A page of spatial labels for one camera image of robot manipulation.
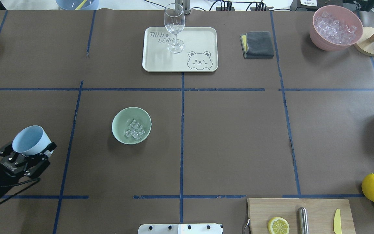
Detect steel rod black cap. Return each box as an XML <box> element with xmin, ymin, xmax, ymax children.
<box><xmin>298</xmin><ymin>207</ymin><xmax>309</xmax><ymax>234</ymax></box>

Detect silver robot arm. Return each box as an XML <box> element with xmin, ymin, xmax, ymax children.
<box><xmin>0</xmin><ymin>142</ymin><xmax>57</xmax><ymax>205</ymax></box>

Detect pink bowl of ice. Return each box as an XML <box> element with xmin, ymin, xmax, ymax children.
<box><xmin>310</xmin><ymin>5</ymin><xmax>363</xmax><ymax>51</ymax></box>

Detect blue bowl with fork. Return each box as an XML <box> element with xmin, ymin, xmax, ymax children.
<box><xmin>56</xmin><ymin>0</ymin><xmax>99</xmax><ymax>10</ymax></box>

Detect mint green bowl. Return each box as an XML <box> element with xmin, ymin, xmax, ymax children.
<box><xmin>111</xmin><ymin>107</ymin><xmax>152</xmax><ymax>145</ymax></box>

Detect cream bear tray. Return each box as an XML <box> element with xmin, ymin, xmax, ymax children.
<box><xmin>142</xmin><ymin>27</ymin><xmax>219</xmax><ymax>72</ymax></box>

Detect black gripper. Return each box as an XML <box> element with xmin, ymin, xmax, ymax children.
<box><xmin>0</xmin><ymin>142</ymin><xmax>57</xmax><ymax>198</ymax></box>

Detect light blue plastic cup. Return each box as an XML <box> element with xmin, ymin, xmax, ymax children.
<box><xmin>12</xmin><ymin>125</ymin><xmax>52</xmax><ymax>156</ymax></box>

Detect grey folded cloth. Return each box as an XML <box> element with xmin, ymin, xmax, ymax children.
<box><xmin>240</xmin><ymin>31</ymin><xmax>274</xmax><ymax>59</ymax></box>

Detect yellow plastic knife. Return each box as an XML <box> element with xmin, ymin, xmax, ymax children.
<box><xmin>333</xmin><ymin>209</ymin><xmax>342</xmax><ymax>234</ymax></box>

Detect clear wine glass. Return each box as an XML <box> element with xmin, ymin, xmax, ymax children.
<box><xmin>164</xmin><ymin>3</ymin><xmax>185</xmax><ymax>54</ymax></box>

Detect ice cubes in bowl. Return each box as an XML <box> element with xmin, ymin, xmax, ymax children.
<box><xmin>124</xmin><ymin>119</ymin><xmax>145</xmax><ymax>140</ymax></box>

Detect black laptop monitor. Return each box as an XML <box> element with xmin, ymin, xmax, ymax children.
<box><xmin>290</xmin><ymin>0</ymin><xmax>374</xmax><ymax>12</ymax></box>

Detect lemon half slice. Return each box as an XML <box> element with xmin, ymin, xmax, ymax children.
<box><xmin>267</xmin><ymin>217</ymin><xmax>290</xmax><ymax>234</ymax></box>

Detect wooden cutting board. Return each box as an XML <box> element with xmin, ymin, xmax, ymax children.
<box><xmin>244</xmin><ymin>198</ymin><xmax>356</xmax><ymax>234</ymax></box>

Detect aluminium frame post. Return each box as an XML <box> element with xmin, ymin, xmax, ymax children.
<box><xmin>175</xmin><ymin>0</ymin><xmax>191</xmax><ymax>15</ymax></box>

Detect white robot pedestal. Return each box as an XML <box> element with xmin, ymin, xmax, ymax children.
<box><xmin>138</xmin><ymin>223</ymin><xmax>224</xmax><ymax>234</ymax></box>

